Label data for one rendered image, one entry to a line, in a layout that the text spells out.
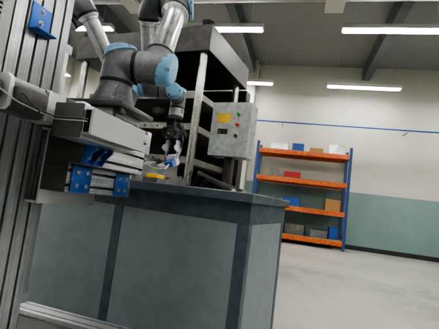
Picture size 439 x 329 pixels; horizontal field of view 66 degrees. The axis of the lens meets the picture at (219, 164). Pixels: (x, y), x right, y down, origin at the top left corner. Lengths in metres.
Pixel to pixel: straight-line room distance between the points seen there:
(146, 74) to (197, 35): 1.43
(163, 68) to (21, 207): 0.64
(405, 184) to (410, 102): 1.91
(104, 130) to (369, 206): 7.82
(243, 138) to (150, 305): 1.29
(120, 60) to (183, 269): 0.88
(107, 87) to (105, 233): 0.78
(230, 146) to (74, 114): 1.62
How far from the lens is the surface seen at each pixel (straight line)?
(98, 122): 0.93
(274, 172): 7.79
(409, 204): 8.67
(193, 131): 2.43
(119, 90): 1.26
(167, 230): 1.55
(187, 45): 2.65
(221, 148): 2.45
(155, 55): 1.27
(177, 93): 1.65
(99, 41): 1.73
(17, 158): 1.18
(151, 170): 1.79
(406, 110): 8.98
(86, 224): 1.85
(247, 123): 2.42
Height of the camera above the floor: 0.76
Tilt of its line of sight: 6 degrees up
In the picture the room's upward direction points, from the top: 7 degrees clockwise
